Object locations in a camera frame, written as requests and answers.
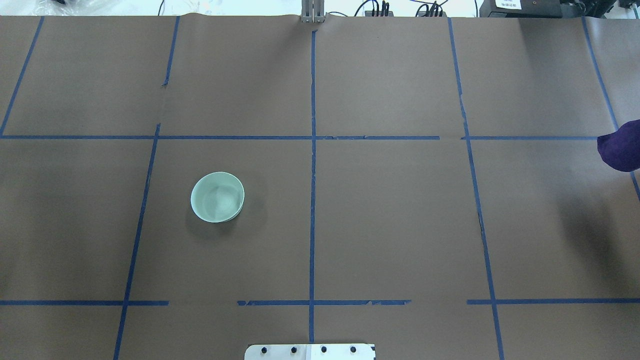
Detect purple cloth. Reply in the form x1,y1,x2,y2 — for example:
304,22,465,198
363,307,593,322
596,120,640,173

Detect black desktop box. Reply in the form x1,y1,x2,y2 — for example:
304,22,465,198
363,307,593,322
478,0,593,19

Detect pale green bowl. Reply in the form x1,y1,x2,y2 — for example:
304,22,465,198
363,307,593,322
190,171,245,224

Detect aluminium frame post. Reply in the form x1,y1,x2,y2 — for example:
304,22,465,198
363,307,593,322
300,0,326,24

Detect white pedestal base plate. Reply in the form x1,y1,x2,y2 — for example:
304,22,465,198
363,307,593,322
244,342,377,360

